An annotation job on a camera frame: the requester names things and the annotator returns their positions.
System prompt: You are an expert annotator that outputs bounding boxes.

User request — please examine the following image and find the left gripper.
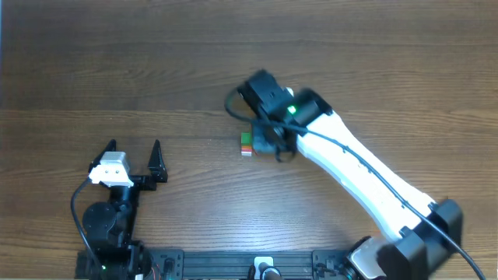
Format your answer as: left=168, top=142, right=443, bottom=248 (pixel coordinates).
left=88, top=138, right=169, bottom=191

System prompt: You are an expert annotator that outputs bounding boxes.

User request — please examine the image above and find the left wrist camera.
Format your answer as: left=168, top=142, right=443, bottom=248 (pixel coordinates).
left=87, top=150, right=135, bottom=188

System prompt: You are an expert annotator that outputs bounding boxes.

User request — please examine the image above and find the mounting rail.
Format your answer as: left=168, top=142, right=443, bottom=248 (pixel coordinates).
left=75, top=248, right=357, bottom=280

